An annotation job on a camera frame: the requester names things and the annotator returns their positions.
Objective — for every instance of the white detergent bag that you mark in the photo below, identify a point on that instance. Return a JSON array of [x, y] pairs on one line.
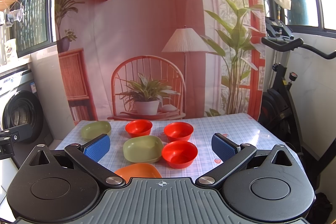
[[11, 51]]

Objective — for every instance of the orange square plate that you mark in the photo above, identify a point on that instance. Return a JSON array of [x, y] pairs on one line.
[[138, 170]]

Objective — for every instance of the printed room backdrop cloth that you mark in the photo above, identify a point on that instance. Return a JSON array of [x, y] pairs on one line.
[[173, 59]]

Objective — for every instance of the black exercise bike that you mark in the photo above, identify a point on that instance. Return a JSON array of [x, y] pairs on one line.
[[278, 114]]

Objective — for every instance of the blue plaid tablecloth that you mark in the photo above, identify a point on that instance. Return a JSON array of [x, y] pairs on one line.
[[240, 128]]

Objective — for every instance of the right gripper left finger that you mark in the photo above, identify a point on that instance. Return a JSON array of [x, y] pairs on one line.
[[87, 156]]

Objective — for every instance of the red bowl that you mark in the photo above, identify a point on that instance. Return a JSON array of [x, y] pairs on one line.
[[179, 154], [178, 131], [137, 128]]

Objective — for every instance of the grey washing machine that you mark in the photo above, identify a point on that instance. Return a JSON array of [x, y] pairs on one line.
[[20, 104]]

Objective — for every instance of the dark framed left window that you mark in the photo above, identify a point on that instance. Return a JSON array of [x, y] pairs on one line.
[[34, 31]]

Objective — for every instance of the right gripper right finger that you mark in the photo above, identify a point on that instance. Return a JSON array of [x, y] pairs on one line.
[[234, 158]]

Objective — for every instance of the green square plate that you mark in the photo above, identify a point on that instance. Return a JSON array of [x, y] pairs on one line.
[[95, 129], [147, 149]]

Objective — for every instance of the hanging laundry rack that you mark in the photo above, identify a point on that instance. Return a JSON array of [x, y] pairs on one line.
[[11, 11]]

